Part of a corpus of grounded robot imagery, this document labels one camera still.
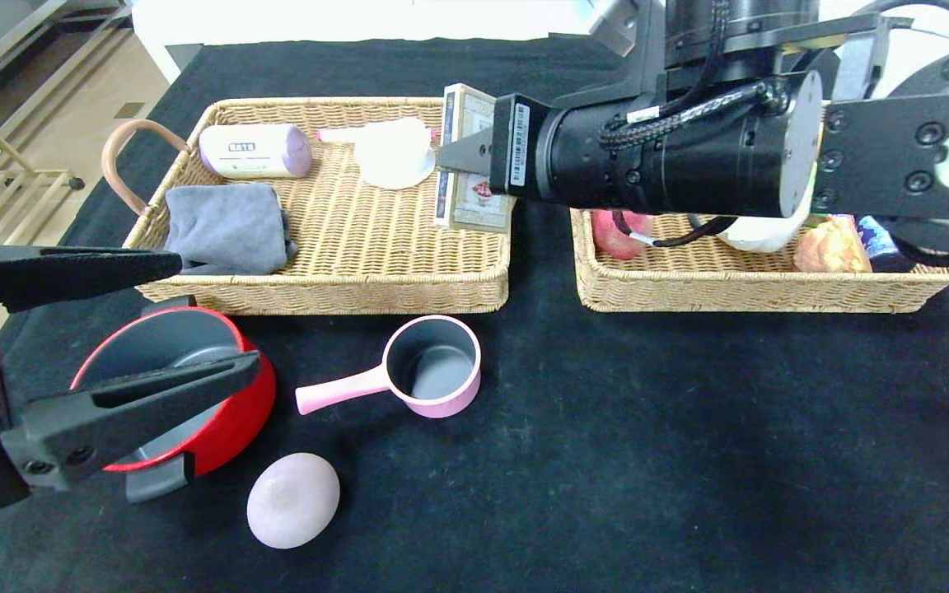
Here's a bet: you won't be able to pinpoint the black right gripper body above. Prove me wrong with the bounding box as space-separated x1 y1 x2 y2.
489 92 638 212

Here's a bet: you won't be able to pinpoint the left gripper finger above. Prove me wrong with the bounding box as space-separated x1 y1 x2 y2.
0 244 183 313
0 350 261 492

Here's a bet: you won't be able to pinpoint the playing card box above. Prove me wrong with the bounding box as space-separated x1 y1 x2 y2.
434 82 518 236

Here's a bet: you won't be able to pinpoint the toy napa cabbage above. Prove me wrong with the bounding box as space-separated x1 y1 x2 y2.
718 165 817 254

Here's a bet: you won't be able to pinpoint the toy burger bun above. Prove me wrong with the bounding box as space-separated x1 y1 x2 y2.
793 216 872 274

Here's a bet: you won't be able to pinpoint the white cup with brush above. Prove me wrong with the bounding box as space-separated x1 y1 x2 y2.
317 117 440 191

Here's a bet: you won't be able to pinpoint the wooden slatted rack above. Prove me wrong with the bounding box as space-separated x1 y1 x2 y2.
0 124 86 248

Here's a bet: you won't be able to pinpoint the red peach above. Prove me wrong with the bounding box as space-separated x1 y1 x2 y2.
591 210 654 261

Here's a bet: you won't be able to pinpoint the grey folded towel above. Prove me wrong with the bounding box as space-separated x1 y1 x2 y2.
163 183 300 276

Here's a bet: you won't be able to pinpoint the pale purple egg-shaped taro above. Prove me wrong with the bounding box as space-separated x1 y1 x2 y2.
246 452 342 550

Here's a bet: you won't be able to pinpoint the white table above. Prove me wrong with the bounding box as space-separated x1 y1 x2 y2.
133 0 665 83

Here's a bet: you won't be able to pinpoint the white purple cylindrical bottle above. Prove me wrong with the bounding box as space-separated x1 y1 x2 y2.
198 124 313 180

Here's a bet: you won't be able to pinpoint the black tablecloth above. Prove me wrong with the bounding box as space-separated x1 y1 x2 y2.
0 35 949 593

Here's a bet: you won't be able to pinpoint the pink saucepan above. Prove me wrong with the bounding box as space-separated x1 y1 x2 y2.
295 315 483 419

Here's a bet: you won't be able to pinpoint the dark blue jar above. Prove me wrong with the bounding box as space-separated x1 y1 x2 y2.
858 216 916 273

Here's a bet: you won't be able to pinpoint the red pot black handles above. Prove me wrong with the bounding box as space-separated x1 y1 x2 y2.
71 296 278 504

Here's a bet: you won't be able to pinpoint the wicker basket brown handles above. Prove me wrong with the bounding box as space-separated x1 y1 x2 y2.
101 97 526 317
571 198 949 314

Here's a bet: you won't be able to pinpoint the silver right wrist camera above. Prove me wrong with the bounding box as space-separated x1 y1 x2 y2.
588 0 644 57

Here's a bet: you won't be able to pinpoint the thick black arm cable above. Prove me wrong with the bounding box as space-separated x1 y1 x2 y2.
598 0 949 149

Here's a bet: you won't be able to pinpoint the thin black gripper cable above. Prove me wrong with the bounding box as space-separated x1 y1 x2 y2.
610 210 739 248

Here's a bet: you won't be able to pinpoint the grey metal shelf frame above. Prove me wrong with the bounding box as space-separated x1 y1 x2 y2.
0 0 139 104

